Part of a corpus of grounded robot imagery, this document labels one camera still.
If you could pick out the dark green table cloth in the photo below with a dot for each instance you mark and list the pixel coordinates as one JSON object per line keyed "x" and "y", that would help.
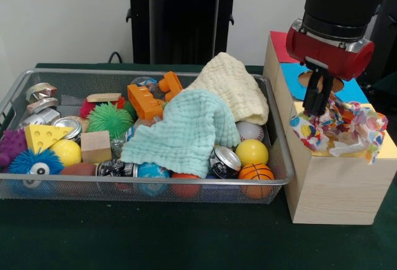
{"x": 389, "y": 83}
{"x": 155, "y": 239}

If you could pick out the yellow ball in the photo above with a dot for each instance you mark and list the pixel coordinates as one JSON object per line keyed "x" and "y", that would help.
{"x": 252, "y": 152}

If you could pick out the cream white waffle cloth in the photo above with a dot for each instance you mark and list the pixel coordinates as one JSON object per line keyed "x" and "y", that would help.
{"x": 229, "y": 83}

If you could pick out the shallow clear mesh bin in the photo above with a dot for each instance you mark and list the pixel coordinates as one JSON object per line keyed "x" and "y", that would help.
{"x": 93, "y": 189}

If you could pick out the white baseball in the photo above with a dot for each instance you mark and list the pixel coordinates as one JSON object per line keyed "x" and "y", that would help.
{"x": 251, "y": 132}

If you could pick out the green spiky ball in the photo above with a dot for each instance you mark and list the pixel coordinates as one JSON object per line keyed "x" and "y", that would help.
{"x": 108, "y": 121}

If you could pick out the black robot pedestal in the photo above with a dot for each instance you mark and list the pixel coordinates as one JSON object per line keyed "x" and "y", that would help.
{"x": 173, "y": 18}

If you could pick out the blue spiky ball with eye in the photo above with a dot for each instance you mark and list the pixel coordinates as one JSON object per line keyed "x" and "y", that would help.
{"x": 23, "y": 163}

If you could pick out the colourful patterned cloth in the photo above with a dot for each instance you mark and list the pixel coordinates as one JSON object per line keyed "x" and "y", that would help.
{"x": 347, "y": 127}

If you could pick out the purple spiky toy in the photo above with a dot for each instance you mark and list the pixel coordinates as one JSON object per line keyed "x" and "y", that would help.
{"x": 10, "y": 144}

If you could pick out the small orange basketball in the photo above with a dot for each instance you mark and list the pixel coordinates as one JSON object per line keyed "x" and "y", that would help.
{"x": 256, "y": 172}

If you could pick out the yellow cheese wedge toy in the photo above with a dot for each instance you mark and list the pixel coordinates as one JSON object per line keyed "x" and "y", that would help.
{"x": 43, "y": 135}

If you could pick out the wooden box with three holes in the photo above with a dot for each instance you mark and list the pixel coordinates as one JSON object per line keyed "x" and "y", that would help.
{"x": 335, "y": 195}

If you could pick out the plain wooden block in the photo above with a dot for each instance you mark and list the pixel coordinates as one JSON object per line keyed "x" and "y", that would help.
{"x": 96, "y": 147}

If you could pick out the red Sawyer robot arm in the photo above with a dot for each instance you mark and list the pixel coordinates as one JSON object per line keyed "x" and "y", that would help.
{"x": 341, "y": 0}

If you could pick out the mint green waffle cloth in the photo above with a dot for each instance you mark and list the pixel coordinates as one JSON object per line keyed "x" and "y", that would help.
{"x": 180, "y": 133}

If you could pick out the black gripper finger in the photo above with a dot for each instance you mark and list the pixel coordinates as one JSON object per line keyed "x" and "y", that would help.
{"x": 310, "y": 99}
{"x": 324, "y": 99}

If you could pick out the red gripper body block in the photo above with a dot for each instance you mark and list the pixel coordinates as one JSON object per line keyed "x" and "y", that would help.
{"x": 332, "y": 56}

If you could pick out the blue globe ball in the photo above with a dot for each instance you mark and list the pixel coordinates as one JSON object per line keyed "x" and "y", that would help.
{"x": 152, "y": 170}

